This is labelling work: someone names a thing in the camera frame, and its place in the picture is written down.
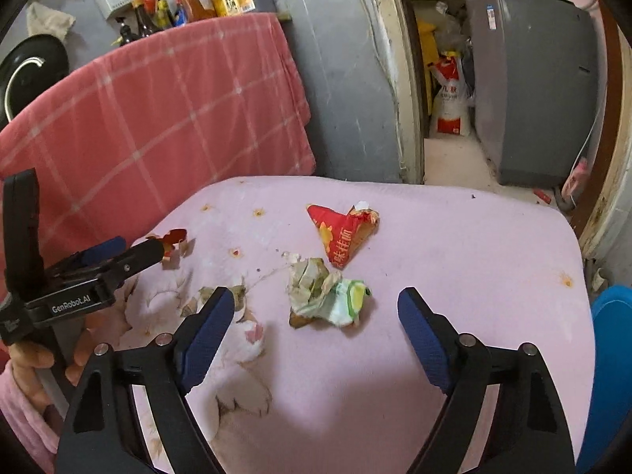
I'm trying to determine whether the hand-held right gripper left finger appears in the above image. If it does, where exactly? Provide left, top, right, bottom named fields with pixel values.
left=54, top=286, right=235, bottom=474

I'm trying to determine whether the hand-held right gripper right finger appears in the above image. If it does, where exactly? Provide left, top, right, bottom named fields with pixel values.
left=397, top=286, right=578, bottom=474

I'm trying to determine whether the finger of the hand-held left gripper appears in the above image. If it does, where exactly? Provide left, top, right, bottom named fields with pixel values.
left=79, top=236, right=128, bottom=267
left=99, top=238, right=165, bottom=291

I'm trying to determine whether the red gold torn wrapper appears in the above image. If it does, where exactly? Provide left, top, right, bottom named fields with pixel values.
left=148, top=228, right=196, bottom=270

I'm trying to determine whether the green white wrapper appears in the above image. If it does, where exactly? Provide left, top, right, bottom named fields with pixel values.
left=290, top=278, right=373, bottom=331

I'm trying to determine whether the beige paper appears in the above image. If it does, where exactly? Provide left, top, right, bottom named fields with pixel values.
left=288, top=257, right=331, bottom=309

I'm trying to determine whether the red noodle packet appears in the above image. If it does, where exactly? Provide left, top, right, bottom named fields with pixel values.
left=306, top=201, right=381, bottom=271

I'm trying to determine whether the blue plastic bucket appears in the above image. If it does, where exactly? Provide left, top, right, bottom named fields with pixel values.
left=575, top=284, right=632, bottom=474

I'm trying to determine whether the person's left forearm pink sleeve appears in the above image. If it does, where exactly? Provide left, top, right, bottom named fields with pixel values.
left=0, top=360, right=57, bottom=472

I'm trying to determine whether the person's left hand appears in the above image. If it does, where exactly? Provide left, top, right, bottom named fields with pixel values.
left=7, top=313, right=107, bottom=408

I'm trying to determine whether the pink floral blanket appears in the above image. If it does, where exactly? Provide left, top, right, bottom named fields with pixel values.
left=113, top=176, right=596, bottom=474

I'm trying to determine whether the pink checked cloth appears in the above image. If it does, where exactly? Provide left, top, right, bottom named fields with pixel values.
left=0, top=12, right=317, bottom=277

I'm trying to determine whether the black wok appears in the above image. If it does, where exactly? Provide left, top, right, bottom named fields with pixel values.
left=0, top=34, right=70, bottom=126

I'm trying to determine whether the pink object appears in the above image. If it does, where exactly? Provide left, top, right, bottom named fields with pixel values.
left=560, top=158, right=591, bottom=208

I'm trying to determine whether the beige rag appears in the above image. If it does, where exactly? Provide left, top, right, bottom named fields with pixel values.
left=27, top=2, right=76, bottom=40

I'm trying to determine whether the red white rice sack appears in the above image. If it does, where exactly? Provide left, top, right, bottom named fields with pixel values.
left=427, top=56, right=475, bottom=138

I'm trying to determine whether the grey washing machine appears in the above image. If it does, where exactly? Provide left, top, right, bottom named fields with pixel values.
left=464, top=0, right=606, bottom=188

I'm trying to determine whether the yellow bag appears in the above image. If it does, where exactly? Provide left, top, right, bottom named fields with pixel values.
left=417, top=17, right=438, bottom=100

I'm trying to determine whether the pile of dark plastic bags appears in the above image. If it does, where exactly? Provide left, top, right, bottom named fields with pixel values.
left=434, top=0, right=476, bottom=56

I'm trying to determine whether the wooden door frame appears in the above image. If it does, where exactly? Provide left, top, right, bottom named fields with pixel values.
left=354, top=0, right=632, bottom=282

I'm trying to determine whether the white washing machine hose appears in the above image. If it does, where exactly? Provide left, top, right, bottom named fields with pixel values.
left=573, top=103, right=602, bottom=169

